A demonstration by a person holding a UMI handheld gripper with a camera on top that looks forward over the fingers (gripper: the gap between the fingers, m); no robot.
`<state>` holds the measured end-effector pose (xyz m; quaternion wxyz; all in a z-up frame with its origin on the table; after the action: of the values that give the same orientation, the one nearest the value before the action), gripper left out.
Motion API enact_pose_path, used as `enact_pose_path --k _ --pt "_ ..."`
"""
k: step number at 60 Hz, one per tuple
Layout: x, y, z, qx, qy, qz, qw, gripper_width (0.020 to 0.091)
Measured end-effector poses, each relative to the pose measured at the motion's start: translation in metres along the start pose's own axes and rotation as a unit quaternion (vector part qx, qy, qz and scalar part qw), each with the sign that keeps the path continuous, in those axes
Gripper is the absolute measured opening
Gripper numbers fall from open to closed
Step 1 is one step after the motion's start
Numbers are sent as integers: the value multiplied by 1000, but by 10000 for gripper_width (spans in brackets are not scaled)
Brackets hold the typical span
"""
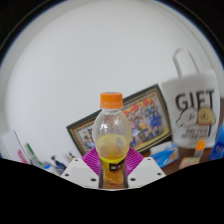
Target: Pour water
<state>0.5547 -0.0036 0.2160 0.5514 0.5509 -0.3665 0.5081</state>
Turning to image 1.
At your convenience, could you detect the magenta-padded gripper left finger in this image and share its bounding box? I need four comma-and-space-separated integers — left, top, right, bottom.
60, 147, 101, 188

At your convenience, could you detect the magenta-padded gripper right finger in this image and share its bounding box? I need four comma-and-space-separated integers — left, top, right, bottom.
124, 147, 167, 188

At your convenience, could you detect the orange-capped juice bottle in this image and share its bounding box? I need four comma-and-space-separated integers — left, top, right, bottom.
92, 91, 133, 185

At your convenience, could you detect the blue tissue pack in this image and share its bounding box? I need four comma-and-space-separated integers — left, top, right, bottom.
149, 141, 180, 168

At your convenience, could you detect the small floral packet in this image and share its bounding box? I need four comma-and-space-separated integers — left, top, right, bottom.
177, 155, 201, 170

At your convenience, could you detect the white and blue shuttlecock tube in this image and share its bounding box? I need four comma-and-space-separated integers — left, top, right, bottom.
25, 142, 45, 169

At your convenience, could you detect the black-framed group photo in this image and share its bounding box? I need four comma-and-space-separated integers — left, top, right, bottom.
66, 83, 173, 157

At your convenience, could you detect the pink shuttlecock tube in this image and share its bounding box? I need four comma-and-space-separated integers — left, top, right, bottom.
17, 149, 29, 165

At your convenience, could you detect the white paper gift bag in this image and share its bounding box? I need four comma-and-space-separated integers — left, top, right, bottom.
160, 48, 222, 149

